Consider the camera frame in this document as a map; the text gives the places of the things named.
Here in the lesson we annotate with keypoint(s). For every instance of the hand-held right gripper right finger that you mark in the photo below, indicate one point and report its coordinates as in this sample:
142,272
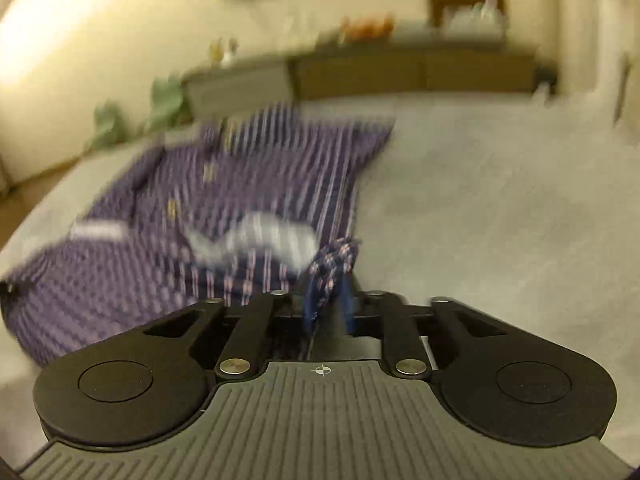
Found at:
347,310

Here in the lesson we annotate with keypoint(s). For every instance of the brown box of packets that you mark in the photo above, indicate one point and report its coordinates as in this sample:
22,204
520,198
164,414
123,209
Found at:
467,10

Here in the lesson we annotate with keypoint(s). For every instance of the purple plaid shirt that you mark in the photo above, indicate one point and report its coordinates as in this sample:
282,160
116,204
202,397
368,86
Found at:
225,185

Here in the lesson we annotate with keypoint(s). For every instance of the long grey tv cabinet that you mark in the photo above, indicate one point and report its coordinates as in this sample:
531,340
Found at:
375,75

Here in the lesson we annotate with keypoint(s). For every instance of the bag of orange fruit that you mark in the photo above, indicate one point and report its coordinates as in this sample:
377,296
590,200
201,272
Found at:
367,30

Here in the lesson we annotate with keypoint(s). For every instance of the green plastic chair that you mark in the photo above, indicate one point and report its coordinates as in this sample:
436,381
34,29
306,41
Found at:
110,127
167,102

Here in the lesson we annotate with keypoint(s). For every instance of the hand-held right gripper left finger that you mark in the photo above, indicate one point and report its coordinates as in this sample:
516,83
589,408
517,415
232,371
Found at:
280,310

